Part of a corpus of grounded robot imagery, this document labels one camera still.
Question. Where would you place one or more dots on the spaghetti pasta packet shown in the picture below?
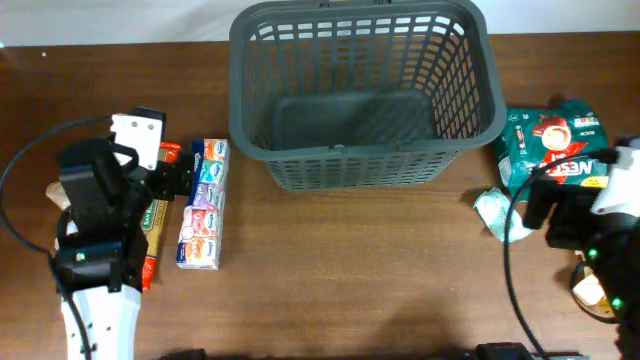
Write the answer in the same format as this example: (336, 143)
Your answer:
(153, 219)

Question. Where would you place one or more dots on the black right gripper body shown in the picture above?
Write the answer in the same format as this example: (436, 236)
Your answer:
(572, 224)

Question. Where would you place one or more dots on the tan packet under left arm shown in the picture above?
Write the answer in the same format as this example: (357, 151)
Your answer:
(56, 193)

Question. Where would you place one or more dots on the dark grey plastic basket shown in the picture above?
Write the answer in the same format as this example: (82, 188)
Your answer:
(353, 94)

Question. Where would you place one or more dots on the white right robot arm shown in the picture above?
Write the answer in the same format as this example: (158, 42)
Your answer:
(603, 224)

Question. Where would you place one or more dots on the colourful tissue multipack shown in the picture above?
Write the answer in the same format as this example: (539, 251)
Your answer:
(199, 243)

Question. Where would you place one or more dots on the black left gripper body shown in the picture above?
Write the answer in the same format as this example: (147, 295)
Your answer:
(134, 204)

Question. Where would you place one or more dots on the green Nescafe coffee bag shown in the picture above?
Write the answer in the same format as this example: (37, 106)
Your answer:
(533, 138)

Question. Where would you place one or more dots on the white brown snack packet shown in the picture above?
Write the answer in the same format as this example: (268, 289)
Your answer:
(587, 292)

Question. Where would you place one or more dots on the mint green wipes packet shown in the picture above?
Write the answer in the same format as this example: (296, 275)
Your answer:
(492, 206)

